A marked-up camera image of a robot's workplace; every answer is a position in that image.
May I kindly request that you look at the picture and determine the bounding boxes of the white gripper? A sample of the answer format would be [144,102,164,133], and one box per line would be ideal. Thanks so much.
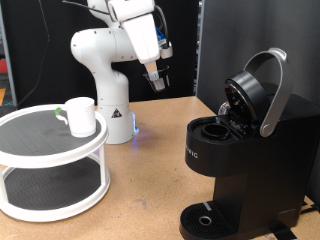
[108,0,161,83]

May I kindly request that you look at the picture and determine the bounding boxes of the white mug green-taped handle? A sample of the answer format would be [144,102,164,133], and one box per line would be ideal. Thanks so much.
[54,96,98,138]

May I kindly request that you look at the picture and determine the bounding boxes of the Keurig lid silver handle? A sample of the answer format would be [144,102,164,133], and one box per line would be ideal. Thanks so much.
[218,47,296,138]

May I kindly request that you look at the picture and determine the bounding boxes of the black Keurig coffee machine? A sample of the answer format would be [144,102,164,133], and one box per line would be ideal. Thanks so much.
[179,83,320,240]

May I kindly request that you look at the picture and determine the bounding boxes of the black backdrop curtain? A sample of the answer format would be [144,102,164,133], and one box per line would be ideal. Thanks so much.
[0,0,201,108]

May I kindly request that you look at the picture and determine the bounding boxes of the white two-tier turntable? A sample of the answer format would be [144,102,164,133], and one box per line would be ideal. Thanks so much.
[0,103,112,223]

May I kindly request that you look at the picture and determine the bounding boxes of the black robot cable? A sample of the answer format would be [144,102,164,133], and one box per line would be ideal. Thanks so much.
[14,0,171,108]

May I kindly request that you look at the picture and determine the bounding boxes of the grey metal frame strip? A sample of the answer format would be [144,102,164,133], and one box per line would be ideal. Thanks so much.
[193,0,204,98]

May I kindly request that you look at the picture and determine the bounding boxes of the grey metal shelf post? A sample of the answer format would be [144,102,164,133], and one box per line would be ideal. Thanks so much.
[0,6,18,106]

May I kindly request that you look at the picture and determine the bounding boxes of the black power cable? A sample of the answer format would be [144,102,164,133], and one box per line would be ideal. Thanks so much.
[299,199,320,215]

